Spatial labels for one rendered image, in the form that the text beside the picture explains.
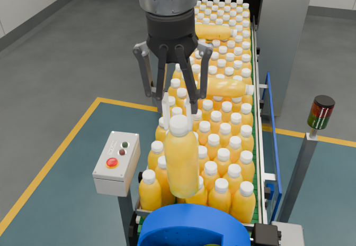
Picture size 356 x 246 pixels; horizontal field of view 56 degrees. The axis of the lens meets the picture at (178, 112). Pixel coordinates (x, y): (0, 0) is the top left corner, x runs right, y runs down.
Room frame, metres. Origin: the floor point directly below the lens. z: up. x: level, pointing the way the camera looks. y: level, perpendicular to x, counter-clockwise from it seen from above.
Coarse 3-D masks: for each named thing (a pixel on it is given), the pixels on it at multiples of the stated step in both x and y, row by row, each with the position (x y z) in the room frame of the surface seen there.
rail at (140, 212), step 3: (138, 210) 0.62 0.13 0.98; (141, 210) 0.62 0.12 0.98; (144, 210) 0.62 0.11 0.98; (147, 210) 0.62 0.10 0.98; (138, 213) 0.62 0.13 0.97; (141, 213) 0.62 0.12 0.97; (144, 213) 0.62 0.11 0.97; (147, 213) 0.62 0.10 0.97; (144, 216) 0.62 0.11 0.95; (246, 225) 0.57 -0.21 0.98; (249, 225) 0.57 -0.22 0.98; (252, 225) 0.57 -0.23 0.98; (246, 228) 0.57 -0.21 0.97; (249, 228) 0.57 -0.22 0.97; (252, 228) 0.57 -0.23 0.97
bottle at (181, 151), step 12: (168, 132) 0.49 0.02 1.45; (192, 132) 0.49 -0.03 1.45; (168, 144) 0.47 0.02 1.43; (180, 144) 0.46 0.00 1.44; (192, 144) 0.47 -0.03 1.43; (168, 156) 0.46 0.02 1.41; (180, 156) 0.45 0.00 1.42; (192, 156) 0.46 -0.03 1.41; (168, 168) 0.47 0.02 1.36; (180, 168) 0.45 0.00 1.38; (192, 168) 0.46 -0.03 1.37; (168, 180) 0.48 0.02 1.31; (180, 180) 0.46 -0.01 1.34; (192, 180) 0.46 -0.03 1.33; (180, 192) 0.46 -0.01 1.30; (192, 192) 0.46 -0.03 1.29
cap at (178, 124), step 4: (176, 116) 0.50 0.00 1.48; (180, 116) 0.50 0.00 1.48; (184, 116) 0.50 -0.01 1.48; (172, 120) 0.49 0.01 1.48; (176, 120) 0.49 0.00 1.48; (180, 120) 0.49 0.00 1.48; (184, 120) 0.49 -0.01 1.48; (172, 124) 0.48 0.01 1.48; (176, 124) 0.48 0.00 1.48; (180, 124) 0.48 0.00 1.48; (184, 124) 0.48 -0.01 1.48; (172, 128) 0.47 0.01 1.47; (176, 128) 0.47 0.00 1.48; (180, 128) 0.47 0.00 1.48; (184, 128) 0.47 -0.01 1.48; (176, 132) 0.47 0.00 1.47; (180, 132) 0.47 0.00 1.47; (184, 132) 0.47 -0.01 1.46
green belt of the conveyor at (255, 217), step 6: (252, 54) 1.76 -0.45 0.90; (252, 60) 1.69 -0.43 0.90; (252, 66) 1.63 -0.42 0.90; (252, 72) 1.56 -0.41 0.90; (252, 78) 1.50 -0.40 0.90; (252, 84) 1.45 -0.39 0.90; (252, 96) 1.34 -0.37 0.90; (252, 108) 1.25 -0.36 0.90; (252, 114) 1.20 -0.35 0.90; (252, 126) 1.12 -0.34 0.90; (252, 132) 1.08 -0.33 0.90; (258, 216) 0.65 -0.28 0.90; (252, 222) 0.63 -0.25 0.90; (258, 222) 0.63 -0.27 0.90; (138, 228) 0.61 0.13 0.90; (138, 234) 0.60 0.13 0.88
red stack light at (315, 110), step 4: (312, 104) 0.85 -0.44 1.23; (316, 104) 0.83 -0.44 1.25; (312, 108) 0.84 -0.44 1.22; (316, 108) 0.82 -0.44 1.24; (320, 108) 0.82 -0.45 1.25; (324, 108) 0.81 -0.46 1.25; (328, 108) 0.81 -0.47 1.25; (332, 108) 0.82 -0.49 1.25; (312, 112) 0.83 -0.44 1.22; (316, 112) 0.82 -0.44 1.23; (320, 112) 0.81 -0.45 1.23; (324, 112) 0.81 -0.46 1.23; (328, 112) 0.81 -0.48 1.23; (320, 116) 0.81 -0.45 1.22; (324, 116) 0.81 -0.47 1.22; (328, 116) 0.81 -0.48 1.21
